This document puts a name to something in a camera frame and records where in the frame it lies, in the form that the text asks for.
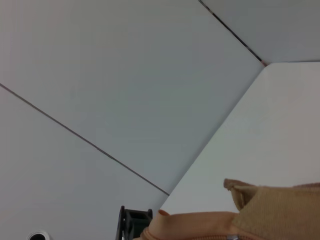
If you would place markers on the khaki canvas food bag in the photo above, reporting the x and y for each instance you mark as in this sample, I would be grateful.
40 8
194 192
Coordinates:
275 212

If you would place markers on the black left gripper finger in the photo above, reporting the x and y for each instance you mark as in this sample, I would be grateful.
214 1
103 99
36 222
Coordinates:
135 225

